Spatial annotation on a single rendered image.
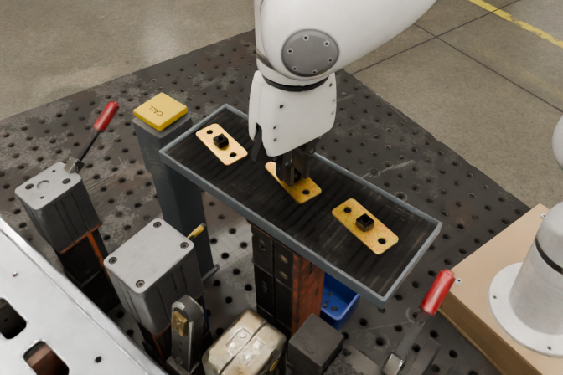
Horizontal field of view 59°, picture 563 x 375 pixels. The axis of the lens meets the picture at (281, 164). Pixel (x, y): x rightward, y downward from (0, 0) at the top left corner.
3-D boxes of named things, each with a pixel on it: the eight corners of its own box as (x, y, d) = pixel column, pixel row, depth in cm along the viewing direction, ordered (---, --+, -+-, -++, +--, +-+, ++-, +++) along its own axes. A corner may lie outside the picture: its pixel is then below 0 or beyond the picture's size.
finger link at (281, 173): (281, 135, 63) (281, 172, 68) (259, 145, 62) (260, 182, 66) (296, 149, 61) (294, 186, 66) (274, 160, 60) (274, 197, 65)
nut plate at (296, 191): (263, 166, 69) (263, 160, 68) (286, 155, 71) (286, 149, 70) (299, 205, 64) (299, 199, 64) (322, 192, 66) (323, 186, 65)
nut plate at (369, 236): (329, 213, 64) (330, 207, 63) (351, 198, 65) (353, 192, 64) (377, 257, 59) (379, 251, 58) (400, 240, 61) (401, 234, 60)
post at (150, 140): (171, 271, 111) (127, 120, 79) (196, 249, 115) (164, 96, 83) (195, 290, 107) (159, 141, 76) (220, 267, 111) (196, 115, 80)
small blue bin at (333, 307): (291, 310, 104) (292, 289, 98) (320, 279, 109) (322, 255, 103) (334, 343, 99) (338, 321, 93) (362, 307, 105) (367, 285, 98)
